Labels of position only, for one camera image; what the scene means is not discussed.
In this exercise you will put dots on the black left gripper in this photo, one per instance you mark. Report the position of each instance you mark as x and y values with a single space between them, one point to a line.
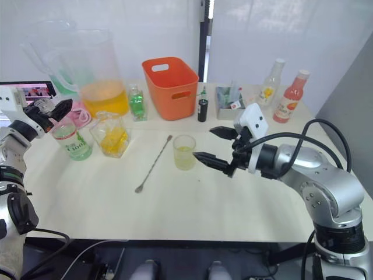
40 118

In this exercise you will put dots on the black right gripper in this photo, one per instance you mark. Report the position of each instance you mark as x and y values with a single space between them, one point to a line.
242 151

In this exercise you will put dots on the green juice bottle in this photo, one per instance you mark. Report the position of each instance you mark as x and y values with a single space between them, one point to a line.
77 146

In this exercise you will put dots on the long twisted metal spoon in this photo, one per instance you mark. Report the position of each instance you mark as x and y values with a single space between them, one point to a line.
154 161

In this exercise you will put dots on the square bottle yellow liquid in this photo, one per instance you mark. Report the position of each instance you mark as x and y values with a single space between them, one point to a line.
113 141

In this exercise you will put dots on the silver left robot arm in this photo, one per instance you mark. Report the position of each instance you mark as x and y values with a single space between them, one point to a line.
11 210

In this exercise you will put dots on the ribbed clear drinking glass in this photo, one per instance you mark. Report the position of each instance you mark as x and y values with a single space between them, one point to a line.
184 154

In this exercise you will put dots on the dark green colouring bottle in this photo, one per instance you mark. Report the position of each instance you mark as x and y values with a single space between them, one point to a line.
202 109

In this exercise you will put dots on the small red colouring bottle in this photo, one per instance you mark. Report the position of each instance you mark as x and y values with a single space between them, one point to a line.
235 105

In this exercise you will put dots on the large pitcher orange liquid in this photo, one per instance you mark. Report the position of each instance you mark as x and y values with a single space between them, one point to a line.
103 96

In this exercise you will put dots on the clear bottle yellow print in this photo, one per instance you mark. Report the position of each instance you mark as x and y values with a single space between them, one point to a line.
268 90

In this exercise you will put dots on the pink juice bottle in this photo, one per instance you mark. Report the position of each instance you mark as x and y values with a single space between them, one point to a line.
288 102

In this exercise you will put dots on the square bottle green liquid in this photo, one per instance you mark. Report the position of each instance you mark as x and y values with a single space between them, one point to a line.
138 105

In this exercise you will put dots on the tablet with lit screen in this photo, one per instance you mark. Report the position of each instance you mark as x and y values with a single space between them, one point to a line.
35 91

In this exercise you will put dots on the grey metal tray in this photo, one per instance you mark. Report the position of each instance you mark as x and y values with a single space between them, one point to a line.
228 113

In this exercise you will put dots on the clear graduated tube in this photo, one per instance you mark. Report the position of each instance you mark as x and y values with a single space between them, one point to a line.
224 96

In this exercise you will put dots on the orange plastic basket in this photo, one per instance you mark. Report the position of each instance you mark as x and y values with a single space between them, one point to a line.
172 87

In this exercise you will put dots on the grey rounded shape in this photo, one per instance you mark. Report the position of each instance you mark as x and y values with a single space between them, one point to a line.
145 271
219 271

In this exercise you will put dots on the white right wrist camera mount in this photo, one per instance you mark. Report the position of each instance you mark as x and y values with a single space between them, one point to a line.
253 119

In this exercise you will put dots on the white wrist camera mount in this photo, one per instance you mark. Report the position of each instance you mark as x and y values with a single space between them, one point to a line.
8 100
253 119

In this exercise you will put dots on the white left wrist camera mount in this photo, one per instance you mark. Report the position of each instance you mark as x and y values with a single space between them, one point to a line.
8 100

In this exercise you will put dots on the black vertical post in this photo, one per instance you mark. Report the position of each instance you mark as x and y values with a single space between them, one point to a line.
206 43

